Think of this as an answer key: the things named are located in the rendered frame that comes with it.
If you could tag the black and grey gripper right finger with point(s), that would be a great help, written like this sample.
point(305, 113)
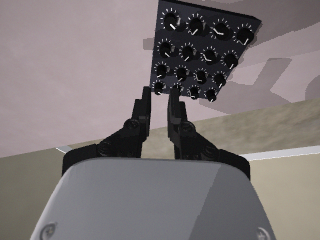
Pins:
point(190, 145)

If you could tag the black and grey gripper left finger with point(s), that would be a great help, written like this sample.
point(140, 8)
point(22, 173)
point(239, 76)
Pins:
point(124, 142)

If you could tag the black knob box with dials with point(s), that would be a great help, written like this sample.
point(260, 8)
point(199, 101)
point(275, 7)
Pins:
point(200, 53)

